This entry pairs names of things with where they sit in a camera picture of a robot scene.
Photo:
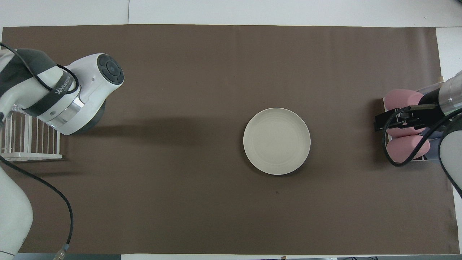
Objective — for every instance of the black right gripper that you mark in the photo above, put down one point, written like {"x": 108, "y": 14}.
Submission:
{"x": 427, "y": 115}

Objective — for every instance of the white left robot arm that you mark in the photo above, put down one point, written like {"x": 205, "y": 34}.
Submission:
{"x": 90, "y": 83}

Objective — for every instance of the cream round plate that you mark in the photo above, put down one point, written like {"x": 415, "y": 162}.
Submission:
{"x": 277, "y": 141}

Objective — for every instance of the pink plastic cup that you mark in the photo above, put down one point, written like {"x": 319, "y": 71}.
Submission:
{"x": 400, "y": 99}
{"x": 404, "y": 148}
{"x": 404, "y": 131}

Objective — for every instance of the white cup holder rack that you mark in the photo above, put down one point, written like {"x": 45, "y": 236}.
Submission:
{"x": 387, "y": 137}

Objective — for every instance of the beige stick on right gripper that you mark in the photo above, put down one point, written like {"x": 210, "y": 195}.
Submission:
{"x": 422, "y": 106}

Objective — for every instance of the brown table mat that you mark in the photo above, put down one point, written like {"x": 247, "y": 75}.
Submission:
{"x": 180, "y": 90}

